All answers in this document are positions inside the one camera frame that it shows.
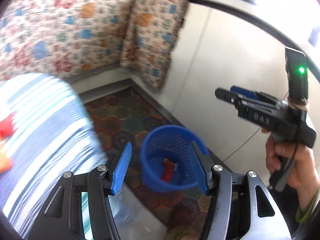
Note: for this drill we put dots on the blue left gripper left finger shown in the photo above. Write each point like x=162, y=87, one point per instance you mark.
x=118, y=168

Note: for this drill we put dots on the white lower cabinet counter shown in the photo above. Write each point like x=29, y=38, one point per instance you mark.
x=218, y=49

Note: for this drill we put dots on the patterned fu character cloth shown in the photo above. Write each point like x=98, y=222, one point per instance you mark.
x=75, y=38

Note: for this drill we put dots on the blue plastic trash basket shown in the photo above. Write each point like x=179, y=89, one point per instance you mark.
x=172, y=142

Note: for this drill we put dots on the orange snack bag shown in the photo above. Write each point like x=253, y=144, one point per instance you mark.
x=7, y=131

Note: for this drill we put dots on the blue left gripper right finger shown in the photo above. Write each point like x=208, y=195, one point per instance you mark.
x=198, y=168

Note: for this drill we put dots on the red wrapper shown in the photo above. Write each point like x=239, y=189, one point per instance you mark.
x=169, y=168

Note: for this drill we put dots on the hexagon pattern floor mat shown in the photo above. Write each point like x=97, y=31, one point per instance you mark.
x=141, y=213

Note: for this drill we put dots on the round table striped cloth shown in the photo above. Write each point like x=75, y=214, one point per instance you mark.
x=53, y=134

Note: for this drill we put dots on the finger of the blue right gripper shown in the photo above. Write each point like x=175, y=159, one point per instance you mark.
x=245, y=92

